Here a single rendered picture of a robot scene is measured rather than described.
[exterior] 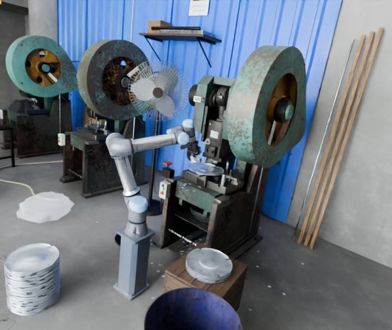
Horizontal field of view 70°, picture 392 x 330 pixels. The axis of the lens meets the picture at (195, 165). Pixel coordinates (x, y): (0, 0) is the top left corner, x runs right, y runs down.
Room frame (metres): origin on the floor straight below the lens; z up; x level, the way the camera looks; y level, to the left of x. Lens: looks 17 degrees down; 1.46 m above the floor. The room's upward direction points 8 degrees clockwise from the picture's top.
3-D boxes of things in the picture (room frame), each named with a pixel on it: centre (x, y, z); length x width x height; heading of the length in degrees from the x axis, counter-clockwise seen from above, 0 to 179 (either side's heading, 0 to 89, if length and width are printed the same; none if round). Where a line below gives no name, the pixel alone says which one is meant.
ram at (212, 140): (2.22, -0.14, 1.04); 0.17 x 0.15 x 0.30; 143
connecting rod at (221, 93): (2.25, -0.16, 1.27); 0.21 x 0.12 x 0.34; 143
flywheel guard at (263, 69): (2.14, -0.50, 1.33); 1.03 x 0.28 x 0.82; 143
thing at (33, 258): (1.43, 0.91, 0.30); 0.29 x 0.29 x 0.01
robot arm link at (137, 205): (1.64, 0.33, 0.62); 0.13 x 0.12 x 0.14; 24
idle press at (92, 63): (3.58, 1.01, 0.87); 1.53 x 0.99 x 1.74; 141
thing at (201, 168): (2.15, -0.09, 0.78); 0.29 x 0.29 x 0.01
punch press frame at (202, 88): (2.37, -0.25, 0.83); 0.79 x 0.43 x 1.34; 143
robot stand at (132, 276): (1.63, 0.33, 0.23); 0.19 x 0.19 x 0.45; 56
